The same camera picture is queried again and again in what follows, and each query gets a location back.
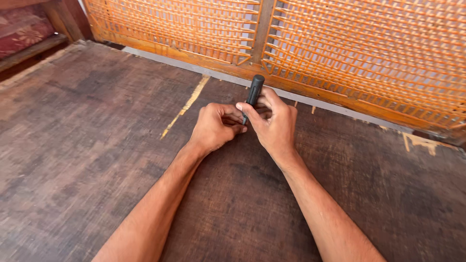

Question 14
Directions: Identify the person's right hand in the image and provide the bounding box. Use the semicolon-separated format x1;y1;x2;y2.
235;86;298;161

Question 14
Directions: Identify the person's left hand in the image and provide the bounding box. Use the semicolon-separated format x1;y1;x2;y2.
188;103;248;155

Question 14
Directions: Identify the black handled screwdriver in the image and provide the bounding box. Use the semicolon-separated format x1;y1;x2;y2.
242;74;266;126

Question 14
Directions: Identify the orange woven cane headboard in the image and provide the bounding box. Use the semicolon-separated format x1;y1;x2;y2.
83;0;466;146

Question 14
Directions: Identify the red floral cushion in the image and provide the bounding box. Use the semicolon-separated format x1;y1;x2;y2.
0;4;56;60

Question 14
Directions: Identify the brown wooden bench frame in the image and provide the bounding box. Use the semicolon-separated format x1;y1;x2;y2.
0;0;93;73

